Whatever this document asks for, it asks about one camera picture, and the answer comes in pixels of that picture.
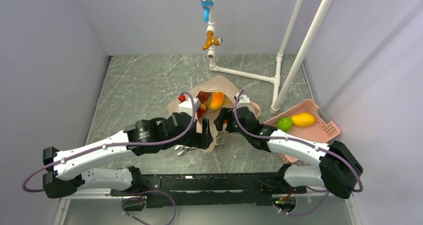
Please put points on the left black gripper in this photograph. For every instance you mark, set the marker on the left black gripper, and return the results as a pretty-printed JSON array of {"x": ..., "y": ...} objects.
[{"x": 202, "y": 139}]

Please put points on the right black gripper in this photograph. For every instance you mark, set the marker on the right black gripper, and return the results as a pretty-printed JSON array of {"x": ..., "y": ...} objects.
[{"x": 225, "y": 113}]

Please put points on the red yellow fake apple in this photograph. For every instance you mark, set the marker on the red yellow fake apple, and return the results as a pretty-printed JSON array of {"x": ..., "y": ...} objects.
[{"x": 201, "y": 110}]

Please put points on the green fake fruit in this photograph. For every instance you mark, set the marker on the green fake fruit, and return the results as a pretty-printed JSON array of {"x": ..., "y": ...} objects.
[{"x": 284, "y": 124}]

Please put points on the orange fake fruit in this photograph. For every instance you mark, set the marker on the orange fake fruit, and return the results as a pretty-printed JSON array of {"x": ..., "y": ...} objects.
[{"x": 217, "y": 101}]

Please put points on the orange banana-print plastic bag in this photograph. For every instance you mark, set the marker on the orange banana-print plastic bag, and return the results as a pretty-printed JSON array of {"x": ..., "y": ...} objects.
[{"x": 216, "y": 84}]

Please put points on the yellow fake mango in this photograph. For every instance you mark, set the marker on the yellow fake mango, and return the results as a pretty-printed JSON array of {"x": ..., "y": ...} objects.
[{"x": 303, "y": 120}]

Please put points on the red fake fruit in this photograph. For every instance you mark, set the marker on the red fake fruit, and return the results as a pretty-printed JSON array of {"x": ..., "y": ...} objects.
[{"x": 204, "y": 97}]

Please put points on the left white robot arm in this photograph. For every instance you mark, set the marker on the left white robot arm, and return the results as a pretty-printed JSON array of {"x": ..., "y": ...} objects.
[{"x": 76, "y": 169}]

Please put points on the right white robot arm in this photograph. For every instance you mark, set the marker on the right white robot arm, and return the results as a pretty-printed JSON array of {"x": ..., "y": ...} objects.
[{"x": 330, "y": 166}]

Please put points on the silver open-end wrench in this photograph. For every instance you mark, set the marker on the silver open-end wrench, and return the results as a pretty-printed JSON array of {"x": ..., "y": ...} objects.
[{"x": 182, "y": 150}]

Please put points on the pink plastic basket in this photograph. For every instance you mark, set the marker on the pink plastic basket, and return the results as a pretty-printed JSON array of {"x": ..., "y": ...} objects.
[{"x": 322, "y": 131}]

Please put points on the orange tap valve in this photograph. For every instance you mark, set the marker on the orange tap valve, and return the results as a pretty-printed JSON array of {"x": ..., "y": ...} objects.
[{"x": 211, "y": 40}]

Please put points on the blue tap valve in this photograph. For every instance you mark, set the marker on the blue tap valve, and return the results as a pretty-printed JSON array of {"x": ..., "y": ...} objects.
[{"x": 206, "y": 5}]

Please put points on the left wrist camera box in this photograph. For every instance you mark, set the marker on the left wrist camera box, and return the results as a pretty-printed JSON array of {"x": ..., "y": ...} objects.
[{"x": 185, "y": 105}]

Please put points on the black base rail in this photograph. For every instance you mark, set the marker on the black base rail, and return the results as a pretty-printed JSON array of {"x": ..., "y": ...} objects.
[{"x": 260, "y": 189}]

